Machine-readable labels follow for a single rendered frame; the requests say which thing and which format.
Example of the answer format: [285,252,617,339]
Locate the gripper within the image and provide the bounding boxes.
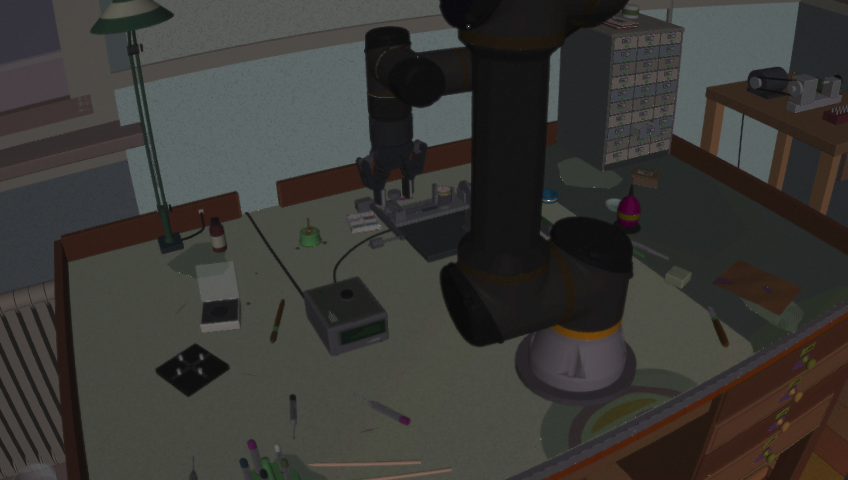
[356,121,429,207]

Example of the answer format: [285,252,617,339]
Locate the grey timegrapher holder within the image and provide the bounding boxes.
[353,178,480,264]

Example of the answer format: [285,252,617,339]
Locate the grey timegrapher box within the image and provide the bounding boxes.
[302,275,391,358]

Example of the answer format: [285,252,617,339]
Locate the green holder with pens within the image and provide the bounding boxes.
[237,437,294,480]

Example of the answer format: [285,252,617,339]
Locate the white parts box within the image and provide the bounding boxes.
[345,210,386,235]

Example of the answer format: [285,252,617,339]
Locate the green round pot with stick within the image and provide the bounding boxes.
[297,217,327,250]

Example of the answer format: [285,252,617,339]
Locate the pale green cloth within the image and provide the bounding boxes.
[740,283,807,334]
[555,156,625,191]
[166,241,221,279]

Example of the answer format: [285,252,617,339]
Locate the white box with dark inset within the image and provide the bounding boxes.
[194,260,242,335]

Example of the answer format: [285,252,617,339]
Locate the magenta and green blower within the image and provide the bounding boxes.
[615,184,643,235]

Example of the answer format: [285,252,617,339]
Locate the grey pen with magenta tip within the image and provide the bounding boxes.
[366,398,413,427]

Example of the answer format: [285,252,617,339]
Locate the green desk lamp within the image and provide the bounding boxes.
[90,0,186,256]

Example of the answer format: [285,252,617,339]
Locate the grey drawer cabinet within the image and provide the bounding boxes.
[558,15,686,173]

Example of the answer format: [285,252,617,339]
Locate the black square tray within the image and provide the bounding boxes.
[154,342,232,399]

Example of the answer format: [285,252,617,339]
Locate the wooden stick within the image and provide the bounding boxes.
[360,467,454,480]

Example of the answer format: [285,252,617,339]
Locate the round green mat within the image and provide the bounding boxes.
[539,366,701,466]

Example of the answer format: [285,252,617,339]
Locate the brown board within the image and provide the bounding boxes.
[712,258,804,317]

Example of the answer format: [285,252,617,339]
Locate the wooden side table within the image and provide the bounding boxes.
[700,78,848,217]

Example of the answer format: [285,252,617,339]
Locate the grey small lathe with motor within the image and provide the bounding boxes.
[747,66,845,115]

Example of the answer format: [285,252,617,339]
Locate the wooden workbench with drawers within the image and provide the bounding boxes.
[52,121,848,480]

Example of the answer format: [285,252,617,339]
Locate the white radiator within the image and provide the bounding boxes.
[0,280,68,480]

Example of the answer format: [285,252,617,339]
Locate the black sensor cable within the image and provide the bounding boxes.
[331,231,400,287]

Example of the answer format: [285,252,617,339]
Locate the thin black cable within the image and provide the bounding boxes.
[244,211,307,298]

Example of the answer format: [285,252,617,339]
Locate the brown-handled tool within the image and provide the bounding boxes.
[704,305,731,350]
[268,298,287,345]

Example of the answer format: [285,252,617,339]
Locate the black lamp cable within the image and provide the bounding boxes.
[177,208,207,244]

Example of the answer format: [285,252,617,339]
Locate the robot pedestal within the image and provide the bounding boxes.
[515,323,638,407]

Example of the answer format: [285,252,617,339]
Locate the brown wall shelf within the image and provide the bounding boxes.
[0,94,145,185]

